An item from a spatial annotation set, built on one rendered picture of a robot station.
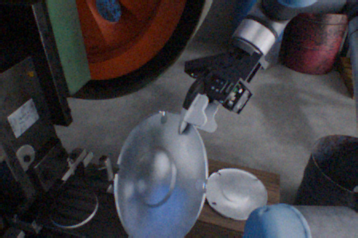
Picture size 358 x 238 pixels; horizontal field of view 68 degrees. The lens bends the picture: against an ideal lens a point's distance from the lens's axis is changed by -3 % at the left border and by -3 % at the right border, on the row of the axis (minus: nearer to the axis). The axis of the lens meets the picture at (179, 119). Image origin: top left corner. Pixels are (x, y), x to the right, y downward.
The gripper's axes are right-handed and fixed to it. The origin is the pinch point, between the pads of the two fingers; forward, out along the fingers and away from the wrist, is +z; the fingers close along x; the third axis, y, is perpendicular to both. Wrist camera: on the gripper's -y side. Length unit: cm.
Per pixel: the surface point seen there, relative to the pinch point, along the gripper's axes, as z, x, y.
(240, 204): 20, 76, -8
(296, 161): -13, 160, -22
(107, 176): 29.2, 15.0, -25.8
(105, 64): -0.3, 1.1, -39.3
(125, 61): -4.4, 3.0, -33.7
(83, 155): 30, 12, -38
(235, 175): 12, 84, -21
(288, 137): -26, 173, -42
